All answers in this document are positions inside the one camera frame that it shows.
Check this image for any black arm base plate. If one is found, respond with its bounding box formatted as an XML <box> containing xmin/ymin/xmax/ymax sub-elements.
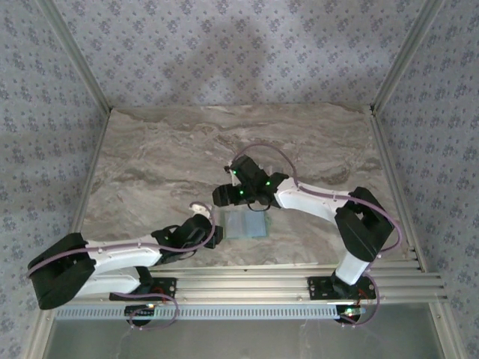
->
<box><xmin>307</xmin><ymin>275</ymin><xmax>376</xmax><ymax>301</ymax></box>
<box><xmin>109</xmin><ymin>276</ymin><xmax>177</xmax><ymax>302</ymax></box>

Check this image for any grey slotted cable duct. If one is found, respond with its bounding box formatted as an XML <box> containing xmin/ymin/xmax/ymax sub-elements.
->
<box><xmin>55</xmin><ymin>303</ymin><xmax>371</xmax><ymax>321</ymax></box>

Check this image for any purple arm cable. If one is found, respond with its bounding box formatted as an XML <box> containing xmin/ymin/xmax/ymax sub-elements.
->
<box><xmin>26</xmin><ymin>201</ymin><xmax>219</xmax><ymax>333</ymax></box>
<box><xmin>235</xmin><ymin>144</ymin><xmax>404</xmax><ymax>331</ymax></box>

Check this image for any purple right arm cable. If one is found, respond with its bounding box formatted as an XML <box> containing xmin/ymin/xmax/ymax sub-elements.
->
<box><xmin>235</xmin><ymin>144</ymin><xmax>404</xmax><ymax>331</ymax></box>

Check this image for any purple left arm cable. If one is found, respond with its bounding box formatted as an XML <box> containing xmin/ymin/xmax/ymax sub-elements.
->
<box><xmin>26</xmin><ymin>201</ymin><xmax>219</xmax><ymax>333</ymax></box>

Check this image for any black circuit board with LED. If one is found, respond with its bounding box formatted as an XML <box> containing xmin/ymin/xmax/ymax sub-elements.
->
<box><xmin>335</xmin><ymin>304</ymin><xmax>366</xmax><ymax>323</ymax></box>
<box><xmin>125</xmin><ymin>304</ymin><xmax>156</xmax><ymax>319</ymax></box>

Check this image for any aluminium corner post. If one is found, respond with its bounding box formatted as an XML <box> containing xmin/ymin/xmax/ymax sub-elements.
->
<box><xmin>370</xmin><ymin>0</ymin><xmax>448</xmax><ymax>113</ymax></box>
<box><xmin>39</xmin><ymin>0</ymin><xmax>113</xmax><ymax>113</ymax></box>

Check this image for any aluminium side rail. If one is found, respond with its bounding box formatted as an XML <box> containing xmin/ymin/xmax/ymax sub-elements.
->
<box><xmin>65</xmin><ymin>108</ymin><xmax>113</xmax><ymax>240</ymax></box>
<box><xmin>368</xmin><ymin>106</ymin><xmax>427</xmax><ymax>272</ymax></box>

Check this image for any aluminium mounting rail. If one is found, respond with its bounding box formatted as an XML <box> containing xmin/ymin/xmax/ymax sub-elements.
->
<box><xmin>74</xmin><ymin>261</ymin><xmax>449</xmax><ymax>303</ymax></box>

